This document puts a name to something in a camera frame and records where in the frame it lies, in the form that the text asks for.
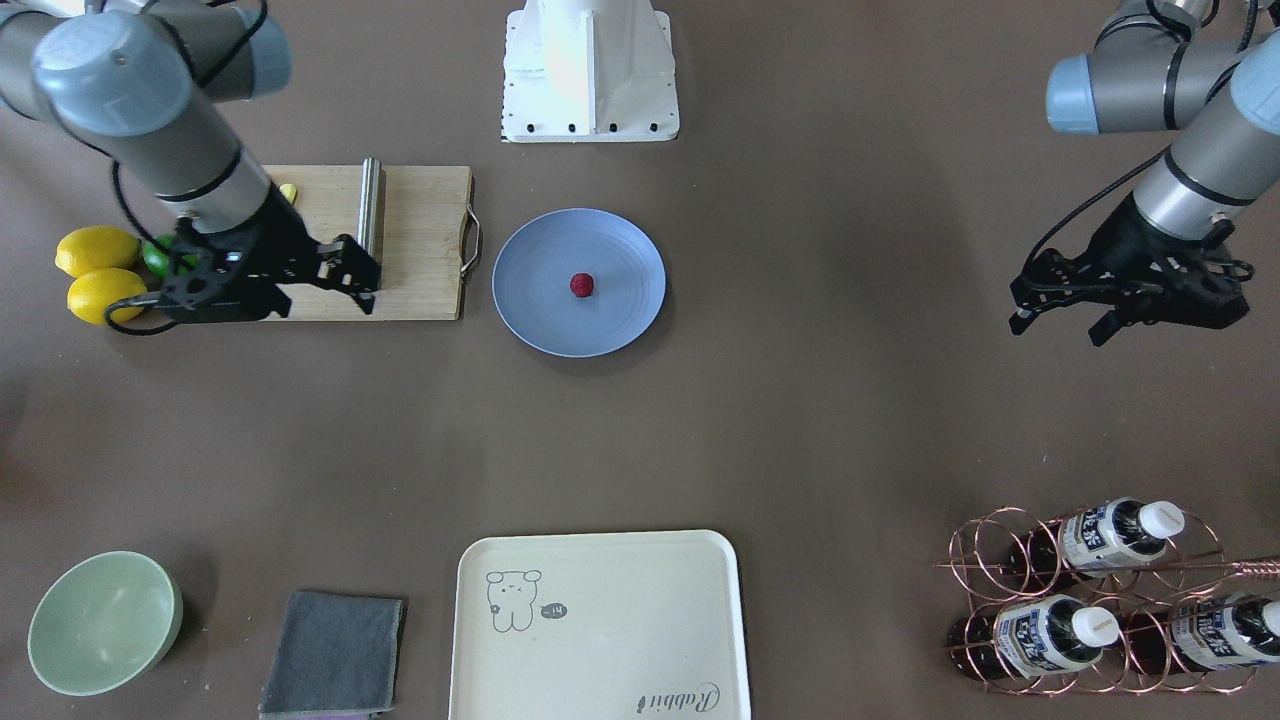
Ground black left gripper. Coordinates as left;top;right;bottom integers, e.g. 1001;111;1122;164
1007;192;1181;347

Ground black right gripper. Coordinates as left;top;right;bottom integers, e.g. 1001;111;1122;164
230;184;381;316

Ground blue plate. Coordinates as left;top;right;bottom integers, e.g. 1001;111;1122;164
492;208;667;357

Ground red strawberry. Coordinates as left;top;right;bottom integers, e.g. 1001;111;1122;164
570;272;596;299

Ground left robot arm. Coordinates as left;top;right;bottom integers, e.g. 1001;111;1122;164
1009;1;1279;346

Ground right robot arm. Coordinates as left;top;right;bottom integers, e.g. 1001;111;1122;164
3;1;381;327

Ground steel muddler black tip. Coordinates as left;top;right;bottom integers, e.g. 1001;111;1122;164
355;156;385;263

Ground wooden cutting board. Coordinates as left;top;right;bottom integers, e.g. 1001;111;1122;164
266;164;477;322

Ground green lime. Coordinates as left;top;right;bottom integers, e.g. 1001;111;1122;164
140;234;198;279

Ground dark bottle upper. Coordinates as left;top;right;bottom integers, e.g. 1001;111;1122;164
1001;497;1187;592

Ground dark bottle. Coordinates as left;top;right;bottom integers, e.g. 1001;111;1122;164
1001;497;1187;592
946;594;1121;682
1121;592;1279;676

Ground yellow lemon upper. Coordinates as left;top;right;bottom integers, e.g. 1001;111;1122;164
54;225;140;278

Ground yellow lemon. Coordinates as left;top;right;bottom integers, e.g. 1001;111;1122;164
54;225;140;278
67;266;148;325

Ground yellow lemon lower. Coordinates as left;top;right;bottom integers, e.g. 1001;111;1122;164
67;266;148;325

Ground grey folded cloth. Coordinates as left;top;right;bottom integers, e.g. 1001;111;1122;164
259;591;404;719

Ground green bowl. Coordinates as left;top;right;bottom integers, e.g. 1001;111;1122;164
27;551;183;697

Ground cream rabbit tray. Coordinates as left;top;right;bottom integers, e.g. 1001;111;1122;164
449;529;753;719

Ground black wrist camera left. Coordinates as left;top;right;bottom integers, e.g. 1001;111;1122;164
1138;219;1254;329

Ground copper wire bottle rack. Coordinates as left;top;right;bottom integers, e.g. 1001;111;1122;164
943;497;1277;696

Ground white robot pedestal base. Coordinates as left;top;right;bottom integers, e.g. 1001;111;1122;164
500;1;681;143

